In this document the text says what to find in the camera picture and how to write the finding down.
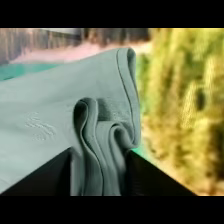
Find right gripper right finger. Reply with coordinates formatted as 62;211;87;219
125;150;198;197

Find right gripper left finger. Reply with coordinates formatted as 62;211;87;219
0;148;73;197

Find pale green T-shirt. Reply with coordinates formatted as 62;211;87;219
0;47;143;197

